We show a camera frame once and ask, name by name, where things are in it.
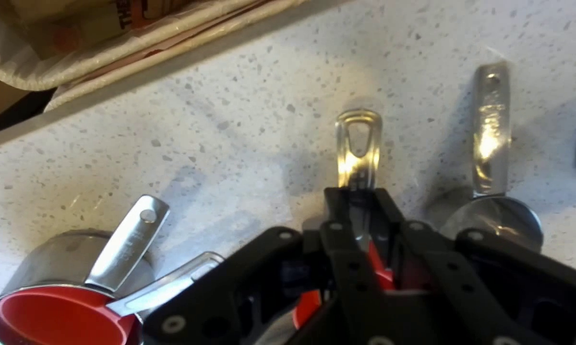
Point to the red measuring cup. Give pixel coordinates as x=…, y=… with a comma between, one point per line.
x=126, y=246

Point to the large orange measuring cup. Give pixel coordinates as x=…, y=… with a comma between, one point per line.
x=59, y=317

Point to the trash bin white bag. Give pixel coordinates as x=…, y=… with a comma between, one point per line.
x=13, y=68

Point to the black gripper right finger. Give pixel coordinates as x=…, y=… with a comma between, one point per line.
x=493, y=288

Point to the brown printed paper bag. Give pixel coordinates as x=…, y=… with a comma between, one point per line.
x=142, y=12

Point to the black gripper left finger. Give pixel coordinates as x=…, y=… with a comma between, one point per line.
x=282, y=269

